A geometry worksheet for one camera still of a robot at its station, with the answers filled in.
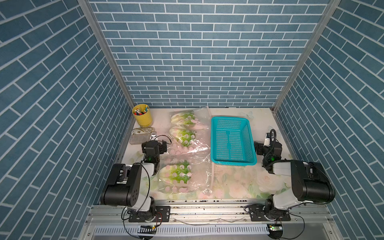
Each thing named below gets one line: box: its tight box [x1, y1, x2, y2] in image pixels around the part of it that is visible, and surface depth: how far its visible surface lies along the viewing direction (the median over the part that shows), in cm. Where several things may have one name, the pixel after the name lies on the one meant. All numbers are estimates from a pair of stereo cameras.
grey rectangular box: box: [129, 133, 151, 145], surface depth 101 cm
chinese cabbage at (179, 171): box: [158, 160, 191, 184], surface depth 81 cm
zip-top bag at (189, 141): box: [168, 126, 211, 158], surface depth 97 cm
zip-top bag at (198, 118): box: [169, 106, 212, 131], surface depth 107 cm
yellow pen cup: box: [132, 103, 153, 128], surface depth 104 cm
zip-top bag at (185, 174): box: [157, 154, 214, 195], surface depth 82 cm
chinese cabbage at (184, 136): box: [169, 127, 196, 148], surface depth 98 cm
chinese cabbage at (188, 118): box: [171, 111, 208, 130], surface depth 107 cm
